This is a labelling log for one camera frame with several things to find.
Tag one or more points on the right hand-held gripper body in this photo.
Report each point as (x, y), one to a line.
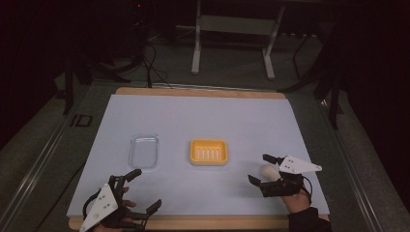
(283, 188)

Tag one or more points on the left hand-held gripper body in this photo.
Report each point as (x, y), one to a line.
(104, 202)

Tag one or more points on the white egg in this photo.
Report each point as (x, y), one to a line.
(270, 172)

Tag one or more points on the person's right hand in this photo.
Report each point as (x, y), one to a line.
(298, 202)

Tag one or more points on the person's left hand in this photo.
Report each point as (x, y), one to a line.
(130, 204)

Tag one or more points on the clear plastic container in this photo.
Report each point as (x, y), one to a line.
(143, 151)

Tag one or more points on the yellow soap dish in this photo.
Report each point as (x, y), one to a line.
(208, 152)

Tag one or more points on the pale blue table sheet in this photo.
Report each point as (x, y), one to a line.
(206, 116)

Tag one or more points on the black metal stand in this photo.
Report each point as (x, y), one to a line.
(335, 96)

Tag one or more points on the black tripod stand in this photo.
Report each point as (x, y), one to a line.
(68, 83)

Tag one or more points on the metal floor rail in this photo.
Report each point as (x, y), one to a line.
(356, 182)
(32, 175)

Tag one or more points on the black floor bracket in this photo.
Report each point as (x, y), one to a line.
(81, 120)

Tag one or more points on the white metal stand frame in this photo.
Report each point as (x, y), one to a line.
(238, 25)

